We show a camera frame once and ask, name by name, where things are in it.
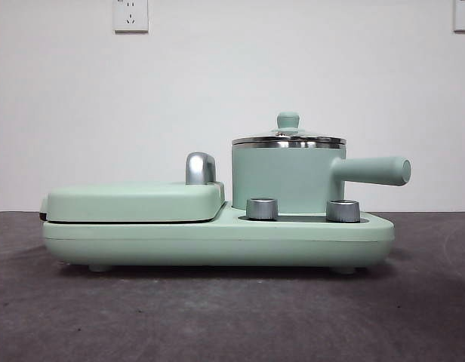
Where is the glass pot lid green knob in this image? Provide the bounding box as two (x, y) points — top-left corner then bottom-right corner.
(231, 111), (347, 149)

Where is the chrome grill lid handle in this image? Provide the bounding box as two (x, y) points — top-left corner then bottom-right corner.
(184, 151), (219, 186)

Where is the silver control knob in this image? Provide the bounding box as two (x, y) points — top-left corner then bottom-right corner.
(245, 197), (279, 220)
(325, 199), (361, 222)

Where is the mint green breakfast maker base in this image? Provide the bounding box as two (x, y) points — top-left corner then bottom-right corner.
(42, 199), (395, 274)

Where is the mint green pot with handle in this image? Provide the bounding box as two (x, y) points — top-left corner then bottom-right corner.
(231, 145), (412, 212)

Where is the mint green grill lid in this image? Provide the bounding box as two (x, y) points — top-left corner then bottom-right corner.
(39, 179), (226, 223)

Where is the white wall socket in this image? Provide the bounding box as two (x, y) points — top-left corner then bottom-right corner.
(453, 0), (465, 33)
(113, 0), (149, 33)

